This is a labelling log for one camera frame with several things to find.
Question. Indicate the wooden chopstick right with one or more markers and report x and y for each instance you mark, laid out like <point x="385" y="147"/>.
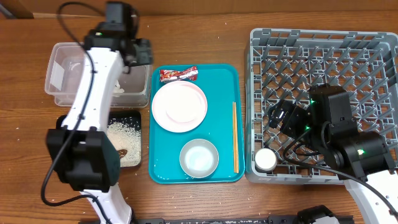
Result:
<point x="237" y="138"/>

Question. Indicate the white paper cup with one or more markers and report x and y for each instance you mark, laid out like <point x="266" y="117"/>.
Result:
<point x="265" y="160"/>

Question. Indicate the wooden chopstick left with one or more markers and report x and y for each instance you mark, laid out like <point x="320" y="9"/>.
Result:
<point x="235" y="151"/>

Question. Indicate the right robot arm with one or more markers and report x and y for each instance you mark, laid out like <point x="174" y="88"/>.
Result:
<point x="326" y="137"/>

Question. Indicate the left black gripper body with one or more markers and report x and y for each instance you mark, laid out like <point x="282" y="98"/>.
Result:
<point x="143" y="53"/>

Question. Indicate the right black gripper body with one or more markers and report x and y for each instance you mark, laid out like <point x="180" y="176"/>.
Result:
<point x="300" y="121"/>

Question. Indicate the pink plate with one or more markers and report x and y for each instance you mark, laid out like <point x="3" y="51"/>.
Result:
<point x="179" y="106"/>

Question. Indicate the black waste tray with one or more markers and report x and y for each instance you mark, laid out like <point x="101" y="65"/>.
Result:
<point x="124" y="118"/>

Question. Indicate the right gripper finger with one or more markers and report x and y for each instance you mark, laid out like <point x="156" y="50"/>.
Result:
<point x="290" y="120"/>
<point x="280" y="112"/>

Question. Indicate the teal plastic tray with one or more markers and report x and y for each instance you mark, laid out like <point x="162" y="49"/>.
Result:
<point x="220" y="84"/>

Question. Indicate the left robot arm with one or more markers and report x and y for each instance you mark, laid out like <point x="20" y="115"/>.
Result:
<point x="81" y="153"/>

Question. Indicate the rice and food scraps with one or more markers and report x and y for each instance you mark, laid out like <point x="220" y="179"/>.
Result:
<point x="126" y="143"/>

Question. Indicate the red snack wrapper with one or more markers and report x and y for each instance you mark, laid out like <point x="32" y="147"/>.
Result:
<point x="167" y="76"/>

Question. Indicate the white napkin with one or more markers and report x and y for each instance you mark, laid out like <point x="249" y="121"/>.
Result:
<point x="118" y="90"/>

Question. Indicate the grey dishwasher rack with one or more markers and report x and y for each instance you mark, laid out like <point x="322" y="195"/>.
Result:
<point x="282" y="64"/>

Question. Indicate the grey bowl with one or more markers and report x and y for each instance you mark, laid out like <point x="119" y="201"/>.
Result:
<point x="199" y="158"/>

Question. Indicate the clear plastic bin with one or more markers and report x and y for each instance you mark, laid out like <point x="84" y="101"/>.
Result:
<point x="65" y="69"/>

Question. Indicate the wooden chopstick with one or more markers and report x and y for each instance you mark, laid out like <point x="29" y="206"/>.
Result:
<point x="235" y="151"/>
<point x="237" y="138"/>

